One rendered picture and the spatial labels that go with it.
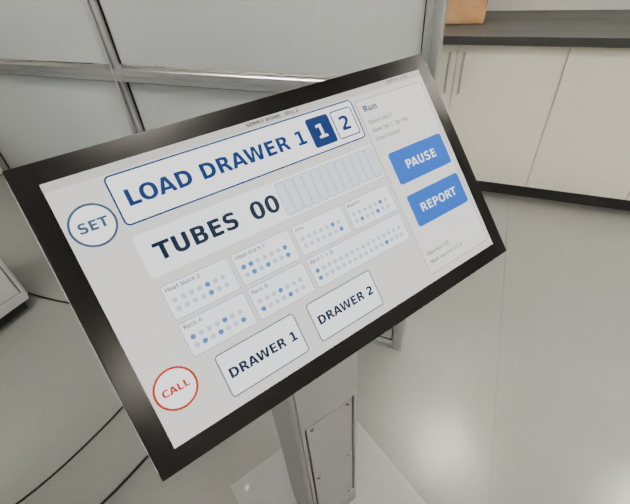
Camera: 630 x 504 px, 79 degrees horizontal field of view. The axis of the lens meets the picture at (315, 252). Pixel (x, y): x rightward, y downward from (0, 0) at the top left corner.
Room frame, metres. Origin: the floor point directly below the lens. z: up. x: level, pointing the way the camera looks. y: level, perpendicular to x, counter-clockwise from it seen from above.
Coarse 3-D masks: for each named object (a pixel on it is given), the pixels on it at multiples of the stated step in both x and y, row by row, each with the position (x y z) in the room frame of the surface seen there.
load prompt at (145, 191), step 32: (256, 128) 0.42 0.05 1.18; (288, 128) 0.43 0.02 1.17; (320, 128) 0.45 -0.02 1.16; (352, 128) 0.46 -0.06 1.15; (160, 160) 0.36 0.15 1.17; (192, 160) 0.37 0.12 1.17; (224, 160) 0.38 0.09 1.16; (256, 160) 0.39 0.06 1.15; (288, 160) 0.41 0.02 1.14; (128, 192) 0.33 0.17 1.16; (160, 192) 0.34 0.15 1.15; (192, 192) 0.35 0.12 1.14; (128, 224) 0.31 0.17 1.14
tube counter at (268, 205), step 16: (336, 160) 0.43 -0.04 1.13; (352, 160) 0.43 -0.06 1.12; (368, 160) 0.44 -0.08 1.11; (288, 176) 0.39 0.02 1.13; (304, 176) 0.40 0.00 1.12; (320, 176) 0.41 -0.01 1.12; (336, 176) 0.41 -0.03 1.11; (352, 176) 0.42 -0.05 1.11; (368, 176) 0.43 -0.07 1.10; (256, 192) 0.37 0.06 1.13; (272, 192) 0.37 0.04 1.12; (288, 192) 0.38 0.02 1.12; (304, 192) 0.38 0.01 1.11; (320, 192) 0.39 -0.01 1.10; (336, 192) 0.40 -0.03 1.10; (256, 208) 0.35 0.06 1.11; (272, 208) 0.36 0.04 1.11; (288, 208) 0.37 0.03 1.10; (304, 208) 0.37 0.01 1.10; (256, 224) 0.34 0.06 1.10; (272, 224) 0.35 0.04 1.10
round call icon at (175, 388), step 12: (180, 360) 0.22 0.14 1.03; (168, 372) 0.21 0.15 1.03; (180, 372) 0.22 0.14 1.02; (192, 372) 0.22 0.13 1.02; (144, 384) 0.20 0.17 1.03; (156, 384) 0.21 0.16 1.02; (168, 384) 0.21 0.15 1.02; (180, 384) 0.21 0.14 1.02; (192, 384) 0.21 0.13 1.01; (156, 396) 0.20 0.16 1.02; (168, 396) 0.20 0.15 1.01; (180, 396) 0.20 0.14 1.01; (192, 396) 0.20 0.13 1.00; (204, 396) 0.20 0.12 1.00; (168, 408) 0.19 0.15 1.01; (180, 408) 0.19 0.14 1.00
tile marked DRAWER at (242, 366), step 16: (288, 320) 0.28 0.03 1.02; (256, 336) 0.26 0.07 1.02; (272, 336) 0.26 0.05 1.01; (288, 336) 0.26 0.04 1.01; (304, 336) 0.27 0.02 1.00; (224, 352) 0.24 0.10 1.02; (240, 352) 0.24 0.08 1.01; (256, 352) 0.24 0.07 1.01; (272, 352) 0.25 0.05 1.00; (288, 352) 0.25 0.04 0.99; (304, 352) 0.25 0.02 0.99; (224, 368) 0.23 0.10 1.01; (240, 368) 0.23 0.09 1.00; (256, 368) 0.23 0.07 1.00; (272, 368) 0.24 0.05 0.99; (240, 384) 0.22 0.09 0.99; (256, 384) 0.22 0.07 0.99
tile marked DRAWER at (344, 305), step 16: (368, 272) 0.34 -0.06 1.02; (336, 288) 0.31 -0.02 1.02; (352, 288) 0.32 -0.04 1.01; (368, 288) 0.32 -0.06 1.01; (320, 304) 0.30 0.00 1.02; (336, 304) 0.30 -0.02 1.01; (352, 304) 0.31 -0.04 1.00; (368, 304) 0.31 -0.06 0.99; (320, 320) 0.28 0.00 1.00; (336, 320) 0.29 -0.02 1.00; (352, 320) 0.29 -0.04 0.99; (320, 336) 0.27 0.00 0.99
